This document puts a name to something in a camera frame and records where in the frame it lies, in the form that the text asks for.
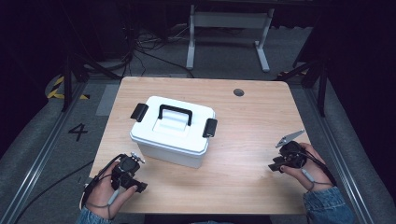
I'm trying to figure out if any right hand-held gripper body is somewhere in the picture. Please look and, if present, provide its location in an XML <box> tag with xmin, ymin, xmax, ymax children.
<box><xmin>275</xmin><ymin>129</ymin><xmax>308</xmax><ymax>169</ymax></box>

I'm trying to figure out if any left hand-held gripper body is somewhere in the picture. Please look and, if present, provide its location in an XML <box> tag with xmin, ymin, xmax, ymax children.
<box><xmin>110</xmin><ymin>151</ymin><xmax>147</xmax><ymax>189</ymax></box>

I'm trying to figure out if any white storage box black handle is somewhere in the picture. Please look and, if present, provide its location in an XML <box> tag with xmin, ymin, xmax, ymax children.
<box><xmin>129</xmin><ymin>95</ymin><xmax>219</xmax><ymax>169</ymax></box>

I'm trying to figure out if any person's right hand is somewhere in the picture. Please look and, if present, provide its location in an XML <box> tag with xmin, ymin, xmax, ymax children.
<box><xmin>279</xmin><ymin>142</ymin><xmax>334</xmax><ymax>192</ymax></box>

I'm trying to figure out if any person's left hand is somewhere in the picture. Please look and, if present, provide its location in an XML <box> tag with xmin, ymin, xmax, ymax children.
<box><xmin>84</xmin><ymin>161</ymin><xmax>138</xmax><ymax>220</ymax></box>

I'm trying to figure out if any black tripod stand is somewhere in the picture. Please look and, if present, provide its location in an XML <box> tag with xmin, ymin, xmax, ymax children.
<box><xmin>276</xmin><ymin>58</ymin><xmax>330</xmax><ymax>119</ymax></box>
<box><xmin>61</xmin><ymin>51</ymin><xmax>123</xmax><ymax>113</ymax></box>

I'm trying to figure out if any yellow black floor tape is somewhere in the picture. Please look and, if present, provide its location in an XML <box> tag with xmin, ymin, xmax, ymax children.
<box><xmin>46</xmin><ymin>76</ymin><xmax>91</xmax><ymax>101</ymax></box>

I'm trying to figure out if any grey wrist lanyard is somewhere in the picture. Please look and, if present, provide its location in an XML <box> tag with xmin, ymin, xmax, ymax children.
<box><xmin>300</xmin><ymin>168</ymin><xmax>334</xmax><ymax>192</ymax></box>
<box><xmin>85</xmin><ymin>187</ymin><xmax>121</xmax><ymax>220</ymax></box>

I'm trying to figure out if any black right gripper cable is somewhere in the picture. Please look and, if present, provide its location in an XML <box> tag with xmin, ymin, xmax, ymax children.
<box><xmin>301</xmin><ymin>148</ymin><xmax>338</xmax><ymax>188</ymax></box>

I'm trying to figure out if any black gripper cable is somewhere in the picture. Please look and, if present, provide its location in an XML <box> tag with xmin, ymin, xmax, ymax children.
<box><xmin>301</xmin><ymin>148</ymin><xmax>338</xmax><ymax>188</ymax></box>
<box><xmin>13</xmin><ymin>154</ymin><xmax>123</xmax><ymax>224</ymax></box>

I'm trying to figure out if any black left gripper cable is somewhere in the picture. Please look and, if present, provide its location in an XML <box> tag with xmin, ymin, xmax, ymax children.
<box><xmin>13</xmin><ymin>154</ymin><xmax>123</xmax><ymax>224</ymax></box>

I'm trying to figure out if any aluminium floor rail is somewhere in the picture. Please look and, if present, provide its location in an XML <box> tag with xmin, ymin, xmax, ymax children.
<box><xmin>0</xmin><ymin>79</ymin><xmax>89</xmax><ymax>224</ymax></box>
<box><xmin>303</xmin><ymin>87</ymin><xmax>376</xmax><ymax>224</ymax></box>

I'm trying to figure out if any bundle of floor cables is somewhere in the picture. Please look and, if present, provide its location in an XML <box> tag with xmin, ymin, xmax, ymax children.
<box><xmin>123</xmin><ymin>26</ymin><xmax>196</xmax><ymax>79</ymax></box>

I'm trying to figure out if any white metal desk frame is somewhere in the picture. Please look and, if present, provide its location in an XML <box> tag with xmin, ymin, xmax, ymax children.
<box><xmin>185</xmin><ymin>4</ymin><xmax>276</xmax><ymax>74</ymax></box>

